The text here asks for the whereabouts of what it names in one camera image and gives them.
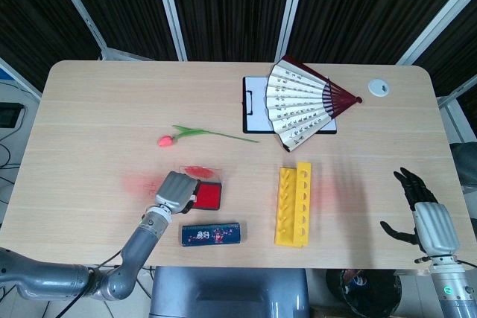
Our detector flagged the dark blue printed box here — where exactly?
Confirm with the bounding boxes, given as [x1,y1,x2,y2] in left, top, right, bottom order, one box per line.
[181,221,245,248]

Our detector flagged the black monitor device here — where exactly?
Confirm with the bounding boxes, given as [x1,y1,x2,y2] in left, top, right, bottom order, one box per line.
[0,102,28,130]

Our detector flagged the black trash bin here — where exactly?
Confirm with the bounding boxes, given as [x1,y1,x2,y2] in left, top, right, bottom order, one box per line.
[325,268,404,316]

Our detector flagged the white round cable grommet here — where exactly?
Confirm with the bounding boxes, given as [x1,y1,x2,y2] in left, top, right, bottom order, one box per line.
[367,78,391,98]

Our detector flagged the black floor cable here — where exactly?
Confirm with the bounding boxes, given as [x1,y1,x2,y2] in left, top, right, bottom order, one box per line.
[0,141,16,171]

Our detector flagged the calligraphy folding fan maroon ribs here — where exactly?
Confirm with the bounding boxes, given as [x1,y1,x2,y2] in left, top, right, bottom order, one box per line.
[265,54,364,153]

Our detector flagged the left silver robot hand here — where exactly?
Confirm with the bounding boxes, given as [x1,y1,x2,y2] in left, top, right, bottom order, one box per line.
[154,171,200,215]

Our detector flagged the red ink pad black case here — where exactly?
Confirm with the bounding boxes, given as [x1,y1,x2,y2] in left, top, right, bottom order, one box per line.
[186,179,224,211]

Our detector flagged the yellow test tube rack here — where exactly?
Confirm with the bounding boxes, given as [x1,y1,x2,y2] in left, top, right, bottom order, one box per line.
[274,161,313,249]

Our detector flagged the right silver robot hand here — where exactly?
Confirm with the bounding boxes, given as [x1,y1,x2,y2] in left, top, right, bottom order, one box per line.
[379,167,461,259]

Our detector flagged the artificial pink tulip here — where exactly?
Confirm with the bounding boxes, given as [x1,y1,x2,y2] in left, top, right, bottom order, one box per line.
[157,124,260,149]

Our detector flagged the dark partition screen panel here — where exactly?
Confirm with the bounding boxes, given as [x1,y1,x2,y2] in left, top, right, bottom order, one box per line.
[412,0,477,100]
[286,0,475,66]
[0,0,102,92]
[165,0,296,63]
[59,0,177,61]

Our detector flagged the transparent ink pad lid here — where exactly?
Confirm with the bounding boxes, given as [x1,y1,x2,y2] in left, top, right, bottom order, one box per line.
[178,164,227,185]

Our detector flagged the black clipboard with white paper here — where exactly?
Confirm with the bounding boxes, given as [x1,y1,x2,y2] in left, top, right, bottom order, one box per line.
[242,76,338,135]

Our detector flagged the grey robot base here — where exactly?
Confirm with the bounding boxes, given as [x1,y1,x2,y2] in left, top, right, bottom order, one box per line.
[149,266,311,318]

